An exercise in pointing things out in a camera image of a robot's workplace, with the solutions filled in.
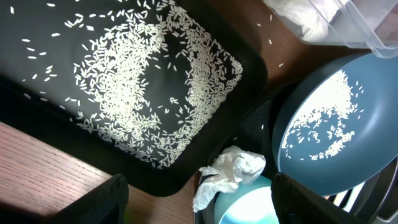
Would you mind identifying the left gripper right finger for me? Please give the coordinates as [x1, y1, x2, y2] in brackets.
[271, 172, 364, 224]

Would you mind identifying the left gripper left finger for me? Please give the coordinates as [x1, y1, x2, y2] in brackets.
[46, 174, 129, 224]

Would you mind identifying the light blue saucer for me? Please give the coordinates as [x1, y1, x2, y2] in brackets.
[214, 176, 279, 224]

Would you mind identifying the silver white napkin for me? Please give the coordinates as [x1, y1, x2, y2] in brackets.
[193, 146, 266, 213]

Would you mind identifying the dark blue plate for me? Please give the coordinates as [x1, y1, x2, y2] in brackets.
[272, 53, 397, 196]

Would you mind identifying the white tissue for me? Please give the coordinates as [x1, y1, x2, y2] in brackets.
[264, 0, 339, 42]

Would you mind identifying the white plastic knife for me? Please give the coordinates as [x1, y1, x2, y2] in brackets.
[330, 182, 365, 212]

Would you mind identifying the round black serving tray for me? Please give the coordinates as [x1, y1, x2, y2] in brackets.
[192, 79, 398, 224]

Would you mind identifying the black rectangular tray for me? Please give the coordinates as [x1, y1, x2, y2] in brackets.
[1, 1, 268, 197]

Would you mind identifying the spilled rice pile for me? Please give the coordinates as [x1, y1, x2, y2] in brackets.
[9, 0, 244, 169]

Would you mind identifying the clear plastic bin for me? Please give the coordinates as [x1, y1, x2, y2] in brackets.
[263, 0, 397, 58]

